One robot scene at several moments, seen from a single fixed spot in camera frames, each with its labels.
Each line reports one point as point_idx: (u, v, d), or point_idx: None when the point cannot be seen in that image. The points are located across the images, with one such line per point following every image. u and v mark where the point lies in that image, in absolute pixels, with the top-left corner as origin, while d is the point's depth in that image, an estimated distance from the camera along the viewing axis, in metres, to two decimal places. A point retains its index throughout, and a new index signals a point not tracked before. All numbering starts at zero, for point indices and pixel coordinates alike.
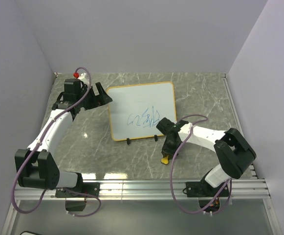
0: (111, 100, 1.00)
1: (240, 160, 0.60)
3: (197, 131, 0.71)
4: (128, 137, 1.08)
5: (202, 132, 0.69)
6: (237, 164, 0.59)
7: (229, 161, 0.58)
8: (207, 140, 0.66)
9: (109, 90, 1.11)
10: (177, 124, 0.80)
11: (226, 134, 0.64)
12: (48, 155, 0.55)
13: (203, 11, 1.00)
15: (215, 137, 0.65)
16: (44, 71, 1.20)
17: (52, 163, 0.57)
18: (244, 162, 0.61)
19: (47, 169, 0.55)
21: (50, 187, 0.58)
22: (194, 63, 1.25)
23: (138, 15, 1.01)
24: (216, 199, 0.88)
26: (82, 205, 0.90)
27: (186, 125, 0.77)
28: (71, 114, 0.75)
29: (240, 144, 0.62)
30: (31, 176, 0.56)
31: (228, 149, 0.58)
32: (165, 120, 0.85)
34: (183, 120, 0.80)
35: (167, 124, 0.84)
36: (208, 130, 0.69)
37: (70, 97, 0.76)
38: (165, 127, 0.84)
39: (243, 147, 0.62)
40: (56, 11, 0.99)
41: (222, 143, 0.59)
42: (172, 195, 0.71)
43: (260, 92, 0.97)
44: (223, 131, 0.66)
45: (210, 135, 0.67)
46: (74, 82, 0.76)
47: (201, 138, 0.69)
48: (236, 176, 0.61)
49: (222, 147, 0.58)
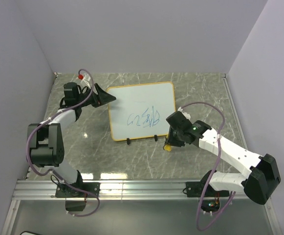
0: (111, 98, 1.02)
1: (269, 190, 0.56)
3: (227, 149, 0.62)
4: (128, 137, 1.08)
5: (232, 151, 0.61)
6: (266, 194, 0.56)
7: (260, 192, 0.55)
8: (238, 162, 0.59)
9: (110, 90, 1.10)
10: (198, 127, 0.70)
11: (261, 161, 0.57)
12: (57, 125, 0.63)
13: (203, 11, 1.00)
15: (249, 162, 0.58)
16: (44, 71, 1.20)
17: (60, 136, 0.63)
18: (271, 191, 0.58)
19: (55, 138, 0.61)
21: (57, 160, 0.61)
22: (194, 63, 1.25)
23: (138, 15, 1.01)
24: (216, 199, 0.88)
26: (82, 205, 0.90)
27: (209, 130, 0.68)
28: (74, 113, 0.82)
29: (271, 173, 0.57)
30: (40, 147, 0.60)
31: (263, 181, 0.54)
32: (180, 115, 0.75)
34: (204, 123, 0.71)
35: (182, 121, 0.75)
36: (241, 150, 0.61)
37: (72, 101, 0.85)
38: (180, 124, 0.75)
39: (273, 176, 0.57)
40: (56, 11, 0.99)
41: (258, 173, 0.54)
42: (198, 213, 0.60)
43: (260, 92, 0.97)
44: (257, 155, 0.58)
45: (242, 158, 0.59)
46: (72, 88, 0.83)
47: (231, 157, 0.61)
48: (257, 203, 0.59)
49: (260, 178, 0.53)
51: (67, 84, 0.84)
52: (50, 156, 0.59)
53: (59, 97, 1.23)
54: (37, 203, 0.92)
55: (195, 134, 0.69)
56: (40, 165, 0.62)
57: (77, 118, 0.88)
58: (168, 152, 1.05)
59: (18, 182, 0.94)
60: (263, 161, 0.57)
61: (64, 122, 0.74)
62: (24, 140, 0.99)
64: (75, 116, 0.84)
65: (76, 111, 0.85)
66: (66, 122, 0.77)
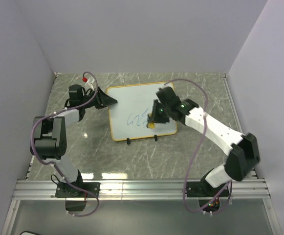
0: (112, 100, 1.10)
1: (247, 166, 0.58)
3: (211, 126, 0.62)
4: (128, 137, 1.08)
5: (216, 128, 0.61)
6: (244, 170, 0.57)
7: (238, 168, 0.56)
8: (220, 139, 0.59)
9: (109, 90, 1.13)
10: (186, 105, 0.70)
11: (243, 139, 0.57)
12: (62, 118, 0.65)
13: (203, 11, 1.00)
15: (230, 139, 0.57)
16: (44, 71, 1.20)
17: (63, 129, 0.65)
18: (248, 169, 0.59)
19: (59, 130, 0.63)
21: (59, 152, 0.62)
22: (194, 63, 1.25)
23: (137, 15, 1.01)
24: (216, 199, 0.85)
26: (82, 205, 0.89)
27: (196, 108, 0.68)
28: (78, 112, 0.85)
29: (251, 152, 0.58)
30: (43, 138, 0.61)
31: (242, 157, 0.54)
32: (170, 91, 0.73)
34: (192, 101, 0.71)
35: (171, 97, 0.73)
36: (225, 128, 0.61)
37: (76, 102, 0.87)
38: (169, 100, 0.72)
39: (251, 154, 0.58)
40: (56, 11, 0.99)
41: (238, 149, 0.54)
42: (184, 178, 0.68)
43: (260, 92, 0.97)
44: (240, 134, 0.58)
45: (225, 135, 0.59)
46: (76, 90, 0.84)
47: (214, 134, 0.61)
48: (235, 178, 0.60)
49: (239, 155, 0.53)
51: (72, 86, 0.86)
52: (52, 147, 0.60)
53: (59, 97, 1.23)
54: (37, 203, 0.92)
55: (182, 111, 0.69)
56: (43, 157, 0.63)
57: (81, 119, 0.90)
58: (168, 152, 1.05)
59: (18, 182, 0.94)
60: (245, 139, 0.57)
61: (69, 119, 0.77)
62: (24, 140, 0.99)
64: (79, 117, 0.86)
65: (80, 112, 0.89)
66: (71, 120, 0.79)
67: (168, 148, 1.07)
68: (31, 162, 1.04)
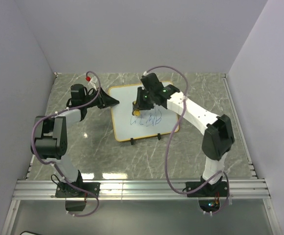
0: (114, 101, 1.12)
1: (223, 146, 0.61)
3: (190, 108, 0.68)
4: (132, 137, 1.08)
5: (194, 110, 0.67)
6: (220, 149, 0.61)
7: (213, 146, 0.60)
8: (198, 120, 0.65)
9: (111, 90, 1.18)
10: (168, 90, 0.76)
11: (218, 121, 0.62)
12: (63, 118, 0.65)
13: (203, 11, 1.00)
15: (206, 120, 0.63)
16: (44, 70, 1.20)
17: (64, 129, 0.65)
18: (225, 149, 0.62)
19: (60, 130, 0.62)
21: (60, 152, 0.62)
22: (194, 63, 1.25)
23: (138, 15, 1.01)
24: (216, 199, 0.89)
26: (82, 205, 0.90)
27: (177, 93, 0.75)
28: (79, 112, 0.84)
29: (226, 132, 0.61)
30: (44, 138, 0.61)
31: (216, 136, 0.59)
32: (154, 77, 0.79)
34: (174, 86, 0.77)
35: (155, 83, 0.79)
36: (202, 110, 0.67)
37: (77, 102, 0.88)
38: (152, 85, 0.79)
39: (227, 134, 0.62)
40: (56, 11, 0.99)
41: (212, 129, 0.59)
42: (165, 175, 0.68)
43: (260, 92, 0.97)
44: (216, 116, 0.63)
45: (202, 116, 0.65)
46: (78, 90, 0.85)
47: (193, 117, 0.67)
48: (214, 158, 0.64)
49: (213, 134, 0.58)
51: (74, 85, 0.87)
52: (53, 147, 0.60)
53: (59, 97, 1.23)
54: (37, 203, 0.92)
55: (164, 96, 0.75)
56: (43, 157, 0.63)
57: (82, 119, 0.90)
58: (168, 152, 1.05)
59: (18, 182, 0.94)
60: (219, 120, 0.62)
61: (70, 118, 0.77)
62: (24, 140, 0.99)
64: (80, 117, 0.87)
65: (82, 112, 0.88)
66: (72, 119, 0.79)
67: (168, 148, 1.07)
68: (31, 162, 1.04)
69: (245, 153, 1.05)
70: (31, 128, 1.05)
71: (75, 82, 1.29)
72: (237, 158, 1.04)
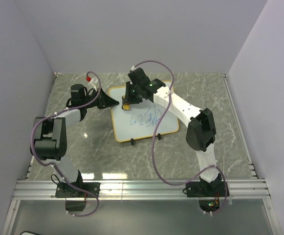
0: (114, 101, 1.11)
1: (206, 138, 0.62)
3: (176, 102, 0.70)
4: (132, 137, 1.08)
5: (179, 104, 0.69)
6: (203, 141, 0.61)
7: (196, 138, 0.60)
8: (183, 114, 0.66)
9: (111, 90, 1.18)
10: (154, 83, 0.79)
11: (201, 114, 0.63)
12: (62, 119, 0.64)
13: (203, 11, 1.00)
15: (189, 113, 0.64)
16: (44, 70, 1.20)
17: (64, 130, 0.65)
18: (208, 140, 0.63)
19: (60, 131, 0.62)
21: (59, 153, 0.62)
22: (194, 63, 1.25)
23: (138, 15, 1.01)
24: (216, 199, 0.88)
26: (82, 205, 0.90)
27: (163, 87, 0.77)
28: (79, 112, 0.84)
29: (207, 125, 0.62)
30: (44, 140, 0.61)
31: (199, 128, 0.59)
32: (141, 72, 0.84)
34: (160, 81, 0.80)
35: (142, 77, 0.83)
36: (186, 104, 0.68)
37: (77, 102, 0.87)
38: (139, 79, 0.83)
39: (208, 127, 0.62)
40: (56, 11, 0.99)
41: (195, 121, 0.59)
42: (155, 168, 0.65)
43: (260, 92, 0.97)
44: (199, 110, 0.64)
45: (185, 110, 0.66)
46: (78, 89, 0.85)
47: (178, 110, 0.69)
48: (199, 149, 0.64)
49: (196, 127, 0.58)
51: (74, 85, 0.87)
52: (53, 148, 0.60)
53: (59, 97, 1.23)
54: (37, 203, 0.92)
55: (150, 90, 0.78)
56: (43, 158, 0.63)
57: (81, 119, 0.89)
58: (168, 152, 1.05)
59: (18, 182, 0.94)
60: (202, 113, 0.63)
61: (70, 119, 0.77)
62: (24, 140, 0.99)
64: (80, 117, 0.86)
65: (82, 112, 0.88)
66: (72, 119, 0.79)
67: (168, 148, 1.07)
68: (31, 162, 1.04)
69: (245, 153, 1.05)
70: (31, 128, 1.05)
71: (75, 82, 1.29)
72: (237, 158, 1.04)
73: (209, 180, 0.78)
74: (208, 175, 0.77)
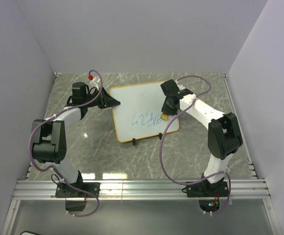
0: (114, 102, 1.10)
1: (228, 144, 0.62)
3: (197, 106, 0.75)
4: (134, 137, 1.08)
5: (202, 108, 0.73)
6: (224, 147, 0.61)
7: (216, 142, 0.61)
8: (205, 116, 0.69)
9: (112, 90, 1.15)
10: (182, 92, 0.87)
11: (223, 117, 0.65)
12: (61, 122, 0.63)
13: (203, 11, 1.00)
15: (212, 116, 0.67)
16: (43, 71, 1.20)
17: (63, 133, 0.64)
18: (230, 149, 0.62)
19: (59, 135, 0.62)
21: (59, 157, 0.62)
22: (194, 63, 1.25)
23: (138, 16, 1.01)
24: (216, 199, 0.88)
26: (82, 205, 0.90)
27: (189, 95, 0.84)
28: (79, 111, 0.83)
29: (232, 130, 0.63)
30: (43, 144, 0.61)
31: (219, 130, 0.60)
32: (172, 83, 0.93)
34: (188, 89, 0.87)
35: (171, 87, 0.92)
36: (209, 108, 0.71)
37: (78, 100, 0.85)
38: (169, 89, 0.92)
39: (233, 133, 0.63)
40: (56, 11, 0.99)
41: (216, 124, 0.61)
42: (162, 166, 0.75)
43: (260, 93, 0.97)
44: (221, 114, 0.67)
45: (208, 113, 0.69)
46: (80, 87, 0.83)
47: (200, 114, 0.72)
48: (218, 156, 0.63)
49: (216, 127, 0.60)
51: (76, 83, 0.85)
52: (52, 152, 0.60)
53: (59, 97, 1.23)
54: (37, 203, 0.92)
55: (178, 96, 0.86)
56: (42, 161, 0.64)
57: (81, 117, 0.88)
58: (168, 152, 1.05)
59: (18, 182, 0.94)
60: (225, 117, 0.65)
61: (69, 119, 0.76)
62: (24, 140, 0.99)
64: (80, 115, 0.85)
65: (82, 110, 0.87)
66: (71, 119, 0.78)
67: (168, 148, 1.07)
68: (31, 162, 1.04)
69: (245, 153, 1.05)
70: (31, 128, 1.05)
71: (75, 82, 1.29)
72: (237, 158, 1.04)
73: (212, 181, 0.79)
74: (213, 177, 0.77)
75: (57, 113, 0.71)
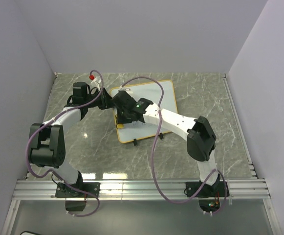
0: None
1: (207, 147, 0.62)
3: (166, 118, 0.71)
4: (135, 137, 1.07)
5: (171, 119, 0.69)
6: (205, 151, 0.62)
7: (198, 150, 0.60)
8: (178, 128, 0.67)
9: (112, 91, 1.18)
10: (141, 104, 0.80)
11: (196, 123, 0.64)
12: (60, 127, 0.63)
13: (204, 12, 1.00)
15: (185, 126, 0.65)
16: (44, 71, 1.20)
17: (61, 139, 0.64)
18: (209, 149, 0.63)
19: (57, 141, 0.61)
21: (56, 163, 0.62)
22: (194, 63, 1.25)
23: (138, 16, 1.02)
24: (216, 199, 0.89)
26: (82, 205, 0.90)
27: (150, 105, 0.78)
28: (79, 111, 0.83)
29: (206, 131, 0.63)
30: (40, 149, 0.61)
31: (198, 139, 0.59)
32: (125, 95, 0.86)
34: (146, 100, 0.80)
35: (126, 100, 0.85)
36: (179, 117, 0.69)
37: (78, 100, 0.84)
38: (125, 103, 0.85)
39: (207, 134, 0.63)
40: (57, 11, 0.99)
41: (194, 133, 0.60)
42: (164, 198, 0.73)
43: (261, 93, 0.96)
44: (193, 120, 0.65)
45: (180, 123, 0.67)
46: (80, 87, 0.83)
47: (172, 125, 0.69)
48: (202, 160, 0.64)
49: (194, 138, 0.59)
51: (76, 82, 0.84)
52: (50, 157, 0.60)
53: (59, 97, 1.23)
54: (37, 203, 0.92)
55: (139, 111, 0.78)
56: (40, 166, 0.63)
57: (82, 118, 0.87)
58: (168, 152, 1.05)
59: (18, 182, 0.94)
60: (197, 122, 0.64)
61: (69, 120, 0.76)
62: (24, 140, 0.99)
64: (80, 116, 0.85)
65: (82, 110, 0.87)
66: (71, 120, 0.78)
67: (168, 148, 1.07)
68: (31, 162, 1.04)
69: (245, 153, 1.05)
70: None
71: (75, 82, 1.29)
72: (237, 158, 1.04)
73: (211, 183, 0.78)
74: (209, 179, 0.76)
75: (55, 116, 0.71)
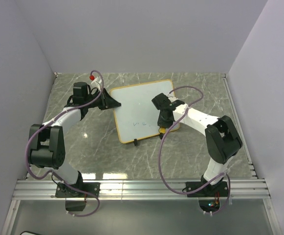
0: (115, 103, 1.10)
1: (229, 148, 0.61)
3: (191, 114, 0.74)
4: (135, 137, 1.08)
5: (197, 116, 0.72)
6: (225, 151, 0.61)
7: (216, 147, 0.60)
8: (200, 124, 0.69)
9: (112, 91, 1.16)
10: (174, 103, 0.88)
11: (218, 121, 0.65)
12: (60, 128, 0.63)
13: (203, 12, 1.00)
15: (207, 122, 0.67)
16: (44, 71, 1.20)
17: (61, 140, 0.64)
18: (231, 151, 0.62)
19: (56, 142, 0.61)
21: (56, 164, 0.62)
22: (194, 63, 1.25)
23: (137, 16, 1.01)
24: (216, 199, 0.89)
26: (82, 205, 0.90)
27: (182, 105, 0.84)
28: (79, 111, 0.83)
29: (229, 133, 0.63)
30: (40, 150, 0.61)
31: (217, 134, 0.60)
32: (163, 97, 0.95)
34: (180, 100, 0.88)
35: (163, 101, 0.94)
36: (204, 115, 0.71)
37: (78, 100, 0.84)
38: (161, 103, 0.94)
39: (231, 136, 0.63)
40: (56, 11, 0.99)
41: (213, 128, 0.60)
42: (168, 188, 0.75)
43: (261, 93, 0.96)
44: (216, 118, 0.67)
45: (203, 120, 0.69)
46: (81, 86, 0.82)
47: (194, 121, 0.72)
48: (221, 161, 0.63)
49: (213, 132, 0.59)
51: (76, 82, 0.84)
52: (49, 158, 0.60)
53: (59, 97, 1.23)
54: (37, 203, 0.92)
55: (170, 108, 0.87)
56: (40, 166, 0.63)
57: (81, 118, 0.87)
58: (168, 152, 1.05)
59: (18, 182, 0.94)
60: (220, 120, 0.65)
61: (69, 120, 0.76)
62: (24, 140, 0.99)
64: (80, 116, 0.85)
65: (82, 110, 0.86)
66: (71, 121, 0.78)
67: (168, 148, 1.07)
68: None
69: (245, 153, 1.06)
70: None
71: (75, 82, 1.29)
72: (237, 158, 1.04)
73: (213, 183, 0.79)
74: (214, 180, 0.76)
75: (55, 117, 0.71)
